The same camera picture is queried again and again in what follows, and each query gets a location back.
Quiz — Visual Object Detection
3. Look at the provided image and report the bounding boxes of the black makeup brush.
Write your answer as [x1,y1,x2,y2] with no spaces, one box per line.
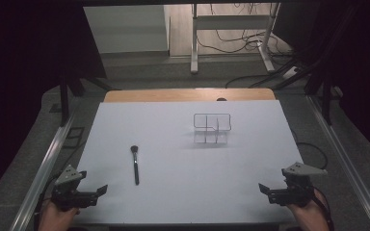
[129,144,141,187]

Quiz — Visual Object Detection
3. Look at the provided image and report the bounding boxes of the black looped cable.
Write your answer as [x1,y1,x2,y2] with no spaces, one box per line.
[296,141,329,171]

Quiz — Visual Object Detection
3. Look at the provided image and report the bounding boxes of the white desk frame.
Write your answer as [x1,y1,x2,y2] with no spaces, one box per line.
[190,3,281,75]

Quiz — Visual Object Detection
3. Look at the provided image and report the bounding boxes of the person's left hand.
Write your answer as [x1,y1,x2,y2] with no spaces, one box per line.
[38,200,80,231]

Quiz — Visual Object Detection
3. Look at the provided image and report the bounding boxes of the dark curtain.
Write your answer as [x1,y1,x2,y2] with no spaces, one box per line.
[277,0,370,158]
[0,0,108,206]

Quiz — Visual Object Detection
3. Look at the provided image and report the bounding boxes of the wooden table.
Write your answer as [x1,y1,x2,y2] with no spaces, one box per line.
[103,88,277,104]

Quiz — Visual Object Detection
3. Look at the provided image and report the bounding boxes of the black floor cable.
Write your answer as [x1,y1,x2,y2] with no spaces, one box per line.
[225,74,273,90]

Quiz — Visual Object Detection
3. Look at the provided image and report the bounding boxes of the white cabinet panel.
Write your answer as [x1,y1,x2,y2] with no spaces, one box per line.
[83,4,171,55]

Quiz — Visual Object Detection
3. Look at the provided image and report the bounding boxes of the person's right hand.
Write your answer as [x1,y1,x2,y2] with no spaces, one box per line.
[287,189,330,231]

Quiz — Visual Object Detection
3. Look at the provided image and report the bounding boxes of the aluminium rail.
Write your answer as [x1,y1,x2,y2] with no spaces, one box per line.
[9,116,75,231]
[305,95,370,231]

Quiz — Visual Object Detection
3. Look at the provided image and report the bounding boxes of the white power strip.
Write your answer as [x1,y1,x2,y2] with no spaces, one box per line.
[282,65,301,80]

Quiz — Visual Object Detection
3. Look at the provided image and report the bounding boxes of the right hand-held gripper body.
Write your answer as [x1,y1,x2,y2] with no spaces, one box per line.
[268,162,329,208]

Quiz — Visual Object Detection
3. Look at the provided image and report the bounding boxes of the white table cover sheet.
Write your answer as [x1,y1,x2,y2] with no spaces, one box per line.
[71,99,307,225]

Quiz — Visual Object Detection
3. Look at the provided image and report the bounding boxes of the clear acrylic organizer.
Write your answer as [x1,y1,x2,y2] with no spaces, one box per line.
[192,113,233,145]

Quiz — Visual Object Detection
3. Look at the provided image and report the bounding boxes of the right hand-held gripper cable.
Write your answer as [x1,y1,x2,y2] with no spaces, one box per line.
[312,187,335,231]

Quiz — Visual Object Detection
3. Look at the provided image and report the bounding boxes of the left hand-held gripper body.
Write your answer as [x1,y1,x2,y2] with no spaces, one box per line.
[50,164,99,213]

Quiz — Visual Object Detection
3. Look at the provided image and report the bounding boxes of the hand-held gripper cable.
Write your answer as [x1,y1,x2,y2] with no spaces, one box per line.
[33,172,62,231]
[312,187,335,231]

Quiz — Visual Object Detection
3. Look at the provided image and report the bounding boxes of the left hand-held gripper cable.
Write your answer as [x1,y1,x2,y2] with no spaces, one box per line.
[33,172,62,231]

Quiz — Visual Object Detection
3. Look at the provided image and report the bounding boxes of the tangled black floor cables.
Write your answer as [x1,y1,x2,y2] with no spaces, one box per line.
[196,3,292,56]

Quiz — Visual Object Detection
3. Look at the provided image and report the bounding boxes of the black metal stand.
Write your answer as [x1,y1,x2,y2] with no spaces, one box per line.
[58,71,114,127]
[304,75,333,126]

